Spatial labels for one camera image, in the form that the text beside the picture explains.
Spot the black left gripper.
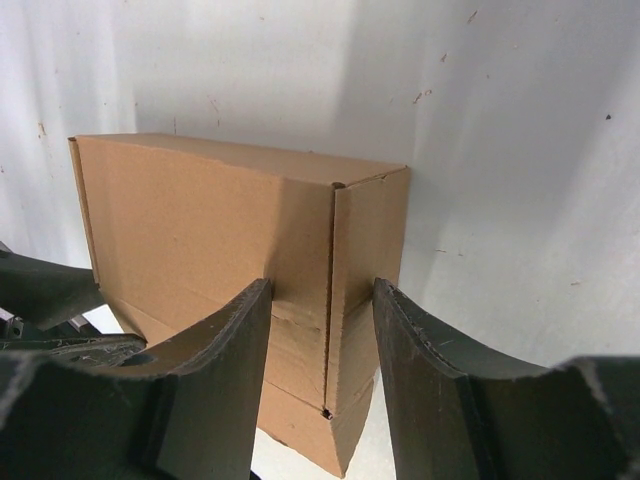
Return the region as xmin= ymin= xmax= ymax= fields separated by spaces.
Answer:
xmin=1 ymin=245 xmax=146 ymax=370

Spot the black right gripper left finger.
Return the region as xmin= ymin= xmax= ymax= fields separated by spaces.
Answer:
xmin=1 ymin=279 xmax=272 ymax=479

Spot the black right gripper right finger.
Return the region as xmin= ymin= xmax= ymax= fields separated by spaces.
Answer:
xmin=373 ymin=279 xmax=639 ymax=479

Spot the brown cardboard paper box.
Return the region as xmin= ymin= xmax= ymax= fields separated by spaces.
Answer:
xmin=69 ymin=133 xmax=411 ymax=477

